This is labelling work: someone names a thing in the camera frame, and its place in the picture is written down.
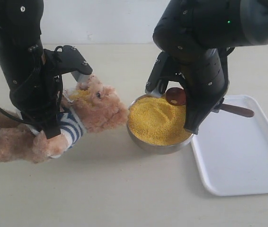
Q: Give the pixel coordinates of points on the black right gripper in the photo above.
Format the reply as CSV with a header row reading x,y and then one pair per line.
x,y
205,87

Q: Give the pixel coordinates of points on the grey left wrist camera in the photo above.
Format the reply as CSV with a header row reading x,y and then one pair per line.
x,y
68,59

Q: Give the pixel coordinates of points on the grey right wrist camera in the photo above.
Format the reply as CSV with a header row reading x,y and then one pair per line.
x,y
165,70

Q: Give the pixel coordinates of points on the yellow millet grains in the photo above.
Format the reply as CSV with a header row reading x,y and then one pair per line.
x,y
100,110

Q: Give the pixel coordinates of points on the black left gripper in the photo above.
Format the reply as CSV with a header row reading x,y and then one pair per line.
x,y
38,97

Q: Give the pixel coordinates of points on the brown plush teddy bear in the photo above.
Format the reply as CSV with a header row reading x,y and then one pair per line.
x,y
19,141

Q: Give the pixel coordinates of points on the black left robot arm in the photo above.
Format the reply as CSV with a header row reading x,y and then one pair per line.
x,y
19,32

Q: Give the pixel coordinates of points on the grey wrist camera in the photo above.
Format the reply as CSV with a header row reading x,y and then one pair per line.
x,y
165,70
68,59

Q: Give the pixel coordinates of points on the steel bowl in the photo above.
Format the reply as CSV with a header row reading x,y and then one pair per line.
x,y
160,146

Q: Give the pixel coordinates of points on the white plastic tray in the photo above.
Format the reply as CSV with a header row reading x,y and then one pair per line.
x,y
231,151

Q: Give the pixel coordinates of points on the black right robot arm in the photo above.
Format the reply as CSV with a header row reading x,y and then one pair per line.
x,y
195,38

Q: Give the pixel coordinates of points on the dark red wooden spoon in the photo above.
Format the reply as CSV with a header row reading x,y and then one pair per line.
x,y
177,96

